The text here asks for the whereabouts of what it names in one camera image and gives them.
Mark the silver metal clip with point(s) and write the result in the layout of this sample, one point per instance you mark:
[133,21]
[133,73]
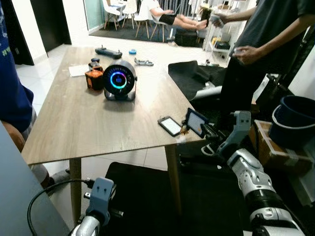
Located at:
[143,62]

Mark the white shelf unit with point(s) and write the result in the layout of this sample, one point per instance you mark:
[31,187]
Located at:
[216,46]

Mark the orange and black device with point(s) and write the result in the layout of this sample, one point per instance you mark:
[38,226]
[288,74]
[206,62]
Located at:
[93,79]

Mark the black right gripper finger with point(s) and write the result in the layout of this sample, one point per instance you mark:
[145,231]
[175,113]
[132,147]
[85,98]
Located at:
[209,127]
[207,136]

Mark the black smartphone white screen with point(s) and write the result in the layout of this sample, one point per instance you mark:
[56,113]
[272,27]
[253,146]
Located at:
[170,126]

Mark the black remote controller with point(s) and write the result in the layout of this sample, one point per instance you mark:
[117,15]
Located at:
[108,52]

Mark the seated person in white shirt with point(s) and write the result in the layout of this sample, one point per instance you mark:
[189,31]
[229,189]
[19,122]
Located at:
[167,18]

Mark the navy bucket white rim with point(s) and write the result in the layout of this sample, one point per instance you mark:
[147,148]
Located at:
[295,128]

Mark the person in blue shirt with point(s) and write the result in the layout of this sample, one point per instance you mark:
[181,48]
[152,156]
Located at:
[12,98]

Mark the grey blue panel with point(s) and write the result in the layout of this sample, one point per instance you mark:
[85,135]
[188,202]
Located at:
[19,196]

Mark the black floor mat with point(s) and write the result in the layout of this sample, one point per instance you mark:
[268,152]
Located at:
[147,206]

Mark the small black knob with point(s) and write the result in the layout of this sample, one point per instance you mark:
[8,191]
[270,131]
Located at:
[94,61]

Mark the dark door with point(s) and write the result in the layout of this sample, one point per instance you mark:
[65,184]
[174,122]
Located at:
[15,29]
[49,22]

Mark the person in black clothes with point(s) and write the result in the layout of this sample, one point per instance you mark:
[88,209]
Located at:
[275,24]

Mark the black bag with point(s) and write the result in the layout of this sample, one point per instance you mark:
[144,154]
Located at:
[186,39]

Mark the wooden box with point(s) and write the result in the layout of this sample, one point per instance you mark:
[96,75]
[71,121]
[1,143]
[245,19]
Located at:
[275,155]

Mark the white chair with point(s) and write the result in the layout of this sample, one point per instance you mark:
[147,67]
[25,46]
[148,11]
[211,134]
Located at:
[143,14]
[130,9]
[110,11]

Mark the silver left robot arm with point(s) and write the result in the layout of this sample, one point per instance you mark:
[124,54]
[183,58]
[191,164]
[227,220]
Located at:
[86,228]

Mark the white paper sheet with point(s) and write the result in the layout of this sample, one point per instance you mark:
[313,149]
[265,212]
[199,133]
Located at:
[78,70]

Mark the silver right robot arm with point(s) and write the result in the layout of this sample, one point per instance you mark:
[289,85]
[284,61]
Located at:
[251,177]

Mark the light wooden table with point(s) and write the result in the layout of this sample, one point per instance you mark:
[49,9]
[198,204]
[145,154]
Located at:
[88,118]

